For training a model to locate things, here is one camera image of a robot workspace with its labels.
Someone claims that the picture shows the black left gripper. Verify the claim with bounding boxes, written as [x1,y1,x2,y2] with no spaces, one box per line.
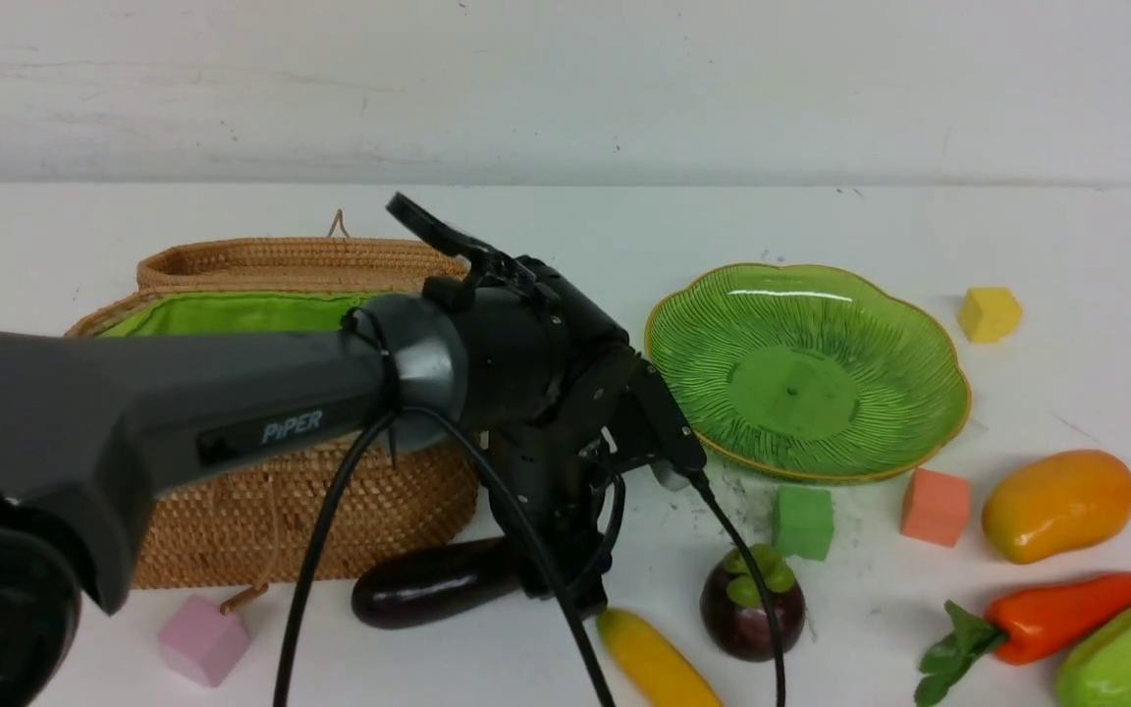
[448,258,670,618]

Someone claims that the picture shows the purple toy eggplant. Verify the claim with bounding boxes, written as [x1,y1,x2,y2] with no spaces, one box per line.
[349,537,520,630]

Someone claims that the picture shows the dark purple toy mangosteen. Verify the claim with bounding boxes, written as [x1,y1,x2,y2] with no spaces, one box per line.
[699,543,808,663]

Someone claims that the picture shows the yellow toy banana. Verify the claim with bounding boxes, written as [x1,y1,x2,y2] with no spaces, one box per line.
[596,607,723,706]

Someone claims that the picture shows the orange yellow toy mango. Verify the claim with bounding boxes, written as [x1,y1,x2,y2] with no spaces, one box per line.
[979,449,1131,564]

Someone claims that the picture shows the red orange toy pepper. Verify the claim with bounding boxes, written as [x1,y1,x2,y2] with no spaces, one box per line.
[914,571,1131,706]

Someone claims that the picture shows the green leaf-shaped plate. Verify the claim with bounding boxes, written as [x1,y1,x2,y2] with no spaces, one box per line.
[644,262,973,486]

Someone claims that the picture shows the green foam cube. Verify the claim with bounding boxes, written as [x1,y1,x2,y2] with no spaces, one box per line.
[772,484,835,561]

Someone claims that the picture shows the woven wicker basket lid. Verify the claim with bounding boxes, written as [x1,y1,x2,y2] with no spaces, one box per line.
[137,215,467,294]

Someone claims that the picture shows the woven wicker basket green lining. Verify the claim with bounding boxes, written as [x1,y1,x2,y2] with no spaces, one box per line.
[64,288,480,590]

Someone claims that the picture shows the orange foam cube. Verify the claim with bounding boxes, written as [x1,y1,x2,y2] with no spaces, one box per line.
[899,468,972,549]

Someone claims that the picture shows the yellow foam cube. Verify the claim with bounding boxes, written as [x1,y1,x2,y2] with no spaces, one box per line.
[957,287,1024,344]

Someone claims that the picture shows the pink foam cube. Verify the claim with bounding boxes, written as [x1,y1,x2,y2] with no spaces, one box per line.
[157,595,251,688]

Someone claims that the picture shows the black cable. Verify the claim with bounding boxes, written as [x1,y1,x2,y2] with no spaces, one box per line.
[273,403,787,707]

